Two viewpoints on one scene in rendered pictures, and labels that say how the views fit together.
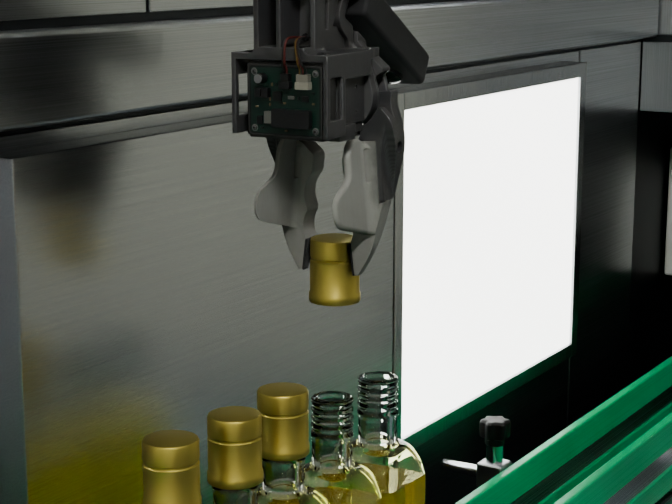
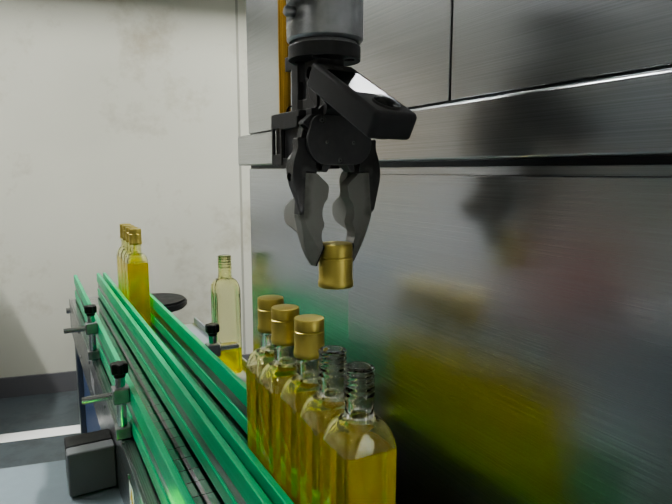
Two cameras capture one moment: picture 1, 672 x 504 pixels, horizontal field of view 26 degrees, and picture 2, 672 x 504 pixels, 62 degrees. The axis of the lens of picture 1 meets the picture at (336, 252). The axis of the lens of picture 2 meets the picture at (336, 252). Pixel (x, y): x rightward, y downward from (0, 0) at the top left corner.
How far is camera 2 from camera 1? 1.34 m
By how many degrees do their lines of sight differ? 116
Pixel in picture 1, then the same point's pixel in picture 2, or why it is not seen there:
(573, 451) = not seen: outside the picture
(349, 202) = (290, 209)
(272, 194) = (339, 207)
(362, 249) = (307, 247)
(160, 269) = (407, 257)
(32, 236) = not seen: hidden behind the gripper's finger
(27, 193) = not seen: hidden behind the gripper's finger
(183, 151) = (424, 188)
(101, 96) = (392, 149)
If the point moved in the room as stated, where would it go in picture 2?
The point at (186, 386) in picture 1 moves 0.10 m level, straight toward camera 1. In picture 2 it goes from (419, 339) to (339, 330)
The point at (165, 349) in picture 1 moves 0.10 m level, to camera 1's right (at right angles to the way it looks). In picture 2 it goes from (408, 306) to (372, 327)
